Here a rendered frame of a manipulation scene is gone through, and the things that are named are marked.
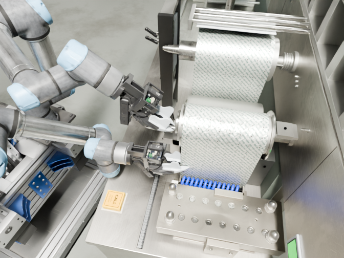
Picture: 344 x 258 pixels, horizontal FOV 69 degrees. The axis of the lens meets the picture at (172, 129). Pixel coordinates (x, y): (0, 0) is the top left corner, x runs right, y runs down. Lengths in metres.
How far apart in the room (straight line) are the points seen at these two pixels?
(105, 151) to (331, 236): 0.65
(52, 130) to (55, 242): 0.99
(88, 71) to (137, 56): 2.53
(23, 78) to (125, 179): 0.56
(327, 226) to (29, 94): 0.73
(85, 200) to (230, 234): 1.19
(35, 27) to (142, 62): 2.10
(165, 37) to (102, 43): 2.59
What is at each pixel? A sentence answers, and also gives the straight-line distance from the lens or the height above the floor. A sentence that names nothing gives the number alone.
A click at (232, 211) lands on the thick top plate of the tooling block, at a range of 0.89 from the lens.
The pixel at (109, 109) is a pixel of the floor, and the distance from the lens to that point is 2.57.
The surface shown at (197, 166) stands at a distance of 0.85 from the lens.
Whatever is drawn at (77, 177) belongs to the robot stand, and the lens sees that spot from 1.96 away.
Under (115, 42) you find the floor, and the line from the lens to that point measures 3.45.
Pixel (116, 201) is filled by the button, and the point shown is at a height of 0.92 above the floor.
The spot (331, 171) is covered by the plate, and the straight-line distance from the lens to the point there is 0.60.
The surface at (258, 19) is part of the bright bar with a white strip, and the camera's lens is 0.87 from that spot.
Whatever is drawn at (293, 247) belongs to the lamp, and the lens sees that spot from 0.73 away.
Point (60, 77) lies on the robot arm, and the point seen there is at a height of 1.41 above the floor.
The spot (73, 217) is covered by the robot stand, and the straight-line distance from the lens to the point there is 1.82.
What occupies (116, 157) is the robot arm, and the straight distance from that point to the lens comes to 0.86.
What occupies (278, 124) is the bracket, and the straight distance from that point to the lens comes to 0.78.
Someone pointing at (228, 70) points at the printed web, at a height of 1.33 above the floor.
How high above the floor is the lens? 1.85
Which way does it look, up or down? 52 degrees down
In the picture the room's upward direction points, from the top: straight up
